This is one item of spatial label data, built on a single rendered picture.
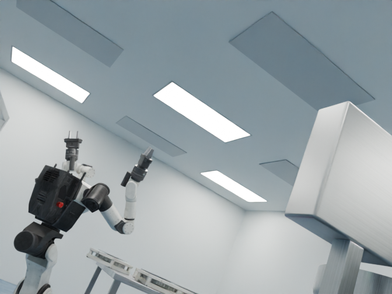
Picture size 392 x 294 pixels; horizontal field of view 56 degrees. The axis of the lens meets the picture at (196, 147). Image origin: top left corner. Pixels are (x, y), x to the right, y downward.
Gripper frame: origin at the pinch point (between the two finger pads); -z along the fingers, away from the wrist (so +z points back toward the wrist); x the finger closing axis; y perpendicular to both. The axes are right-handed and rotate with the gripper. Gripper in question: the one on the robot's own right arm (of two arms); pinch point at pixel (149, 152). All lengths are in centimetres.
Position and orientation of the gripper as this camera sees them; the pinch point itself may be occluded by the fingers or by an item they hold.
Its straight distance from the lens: 231.4
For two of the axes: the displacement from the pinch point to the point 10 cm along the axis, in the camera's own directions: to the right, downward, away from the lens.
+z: -4.6, 8.9, 0.6
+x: -3.6, -2.5, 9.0
